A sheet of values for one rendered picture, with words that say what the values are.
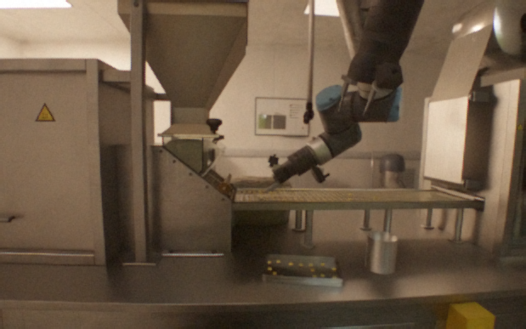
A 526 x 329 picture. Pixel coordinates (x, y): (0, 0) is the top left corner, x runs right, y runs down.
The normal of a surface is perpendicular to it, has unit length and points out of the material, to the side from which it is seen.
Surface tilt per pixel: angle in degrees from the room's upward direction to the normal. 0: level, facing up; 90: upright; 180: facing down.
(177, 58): 114
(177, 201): 90
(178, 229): 90
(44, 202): 90
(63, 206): 90
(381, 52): 122
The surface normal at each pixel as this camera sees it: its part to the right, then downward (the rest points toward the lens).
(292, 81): 0.07, 0.11
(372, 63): 0.10, 0.44
